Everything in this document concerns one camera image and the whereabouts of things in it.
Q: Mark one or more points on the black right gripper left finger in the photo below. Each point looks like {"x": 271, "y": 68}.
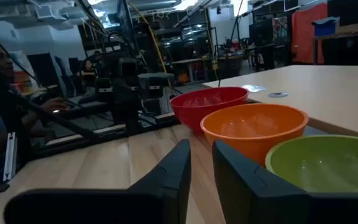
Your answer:
{"x": 166, "y": 186}

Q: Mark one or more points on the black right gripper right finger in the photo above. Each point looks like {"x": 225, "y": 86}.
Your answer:
{"x": 247, "y": 193}

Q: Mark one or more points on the orange plastic bowl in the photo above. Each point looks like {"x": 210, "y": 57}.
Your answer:
{"x": 228, "y": 135}

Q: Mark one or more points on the rainbow bowls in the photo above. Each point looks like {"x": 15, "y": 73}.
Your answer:
{"x": 191, "y": 118}

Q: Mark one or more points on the green plastic bowl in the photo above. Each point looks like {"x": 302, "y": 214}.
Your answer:
{"x": 322, "y": 161}

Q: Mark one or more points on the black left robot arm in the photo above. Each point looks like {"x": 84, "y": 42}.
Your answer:
{"x": 126, "y": 102}

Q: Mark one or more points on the grey round desk grommet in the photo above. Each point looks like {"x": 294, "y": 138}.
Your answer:
{"x": 278, "y": 94}

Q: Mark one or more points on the light wooden desk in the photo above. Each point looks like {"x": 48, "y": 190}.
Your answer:
{"x": 322, "y": 90}

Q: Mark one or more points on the person's hand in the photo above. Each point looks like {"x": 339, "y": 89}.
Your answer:
{"x": 54, "y": 105}

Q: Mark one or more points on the orange curtain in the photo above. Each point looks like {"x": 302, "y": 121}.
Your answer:
{"x": 306, "y": 34}

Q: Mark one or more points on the blue storage bin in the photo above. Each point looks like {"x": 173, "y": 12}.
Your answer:
{"x": 325, "y": 27}

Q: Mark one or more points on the black aluminium frame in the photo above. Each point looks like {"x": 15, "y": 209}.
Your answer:
{"x": 73, "y": 129}

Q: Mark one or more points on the silver aluminium rail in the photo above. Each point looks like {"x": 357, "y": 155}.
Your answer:
{"x": 9, "y": 158}

